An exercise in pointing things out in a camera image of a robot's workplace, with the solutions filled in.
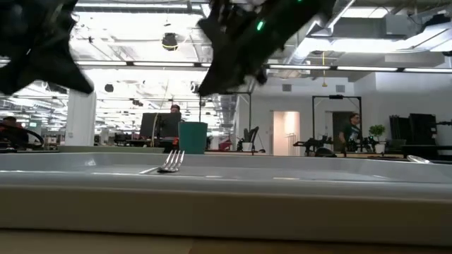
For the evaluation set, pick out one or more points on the silver ceiling pipe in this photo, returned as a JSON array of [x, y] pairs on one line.
[[134, 6]]

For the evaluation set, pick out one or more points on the red object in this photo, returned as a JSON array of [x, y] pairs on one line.
[[225, 145]]

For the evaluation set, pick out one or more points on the black rounded object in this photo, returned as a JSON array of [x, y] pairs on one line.
[[325, 152]]

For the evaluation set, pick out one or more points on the black round ceiling device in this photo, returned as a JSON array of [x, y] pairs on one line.
[[169, 40]]

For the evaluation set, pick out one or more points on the slanted silver air duct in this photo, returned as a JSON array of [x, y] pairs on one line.
[[328, 21]]

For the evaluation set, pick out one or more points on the grey plastic tray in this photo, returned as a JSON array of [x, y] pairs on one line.
[[226, 211]]

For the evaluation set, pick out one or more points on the white square column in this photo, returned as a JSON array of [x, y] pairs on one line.
[[80, 120]]

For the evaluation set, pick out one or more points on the teal green cup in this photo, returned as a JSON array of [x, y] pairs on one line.
[[192, 139]]

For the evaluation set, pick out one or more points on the black ceiling speaker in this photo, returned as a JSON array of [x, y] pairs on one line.
[[195, 88], [108, 88]]

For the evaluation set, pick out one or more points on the black background robot arm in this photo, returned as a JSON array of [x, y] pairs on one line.
[[363, 143], [310, 143]]

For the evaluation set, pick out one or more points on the green bushy plant white pot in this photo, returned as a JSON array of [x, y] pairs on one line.
[[377, 131]]

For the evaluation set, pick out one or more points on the silver metal fork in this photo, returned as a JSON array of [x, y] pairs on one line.
[[172, 164]]

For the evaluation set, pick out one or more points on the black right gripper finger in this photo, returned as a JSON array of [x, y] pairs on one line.
[[229, 75], [261, 75]]

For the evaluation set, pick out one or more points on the dark plant in white pot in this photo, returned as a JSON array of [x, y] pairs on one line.
[[249, 137]]

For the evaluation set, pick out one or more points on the grey rectangular air duct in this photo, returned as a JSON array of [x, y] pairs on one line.
[[360, 30]]

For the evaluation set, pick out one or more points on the black metal station frame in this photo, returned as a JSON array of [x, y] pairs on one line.
[[335, 96], [250, 116]]

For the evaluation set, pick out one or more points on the black computer monitor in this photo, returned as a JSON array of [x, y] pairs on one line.
[[166, 125]]

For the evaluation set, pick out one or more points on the person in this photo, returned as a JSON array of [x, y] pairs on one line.
[[350, 130], [175, 108], [10, 132]]

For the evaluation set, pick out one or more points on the black equipment cabinet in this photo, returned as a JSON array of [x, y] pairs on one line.
[[422, 127]]

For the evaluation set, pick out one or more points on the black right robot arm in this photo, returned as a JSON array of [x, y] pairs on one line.
[[312, 8]]

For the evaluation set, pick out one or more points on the square wall vent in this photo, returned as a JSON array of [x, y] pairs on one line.
[[340, 88], [286, 87]]

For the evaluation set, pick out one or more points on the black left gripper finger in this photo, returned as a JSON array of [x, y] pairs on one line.
[[8, 83], [63, 70]]

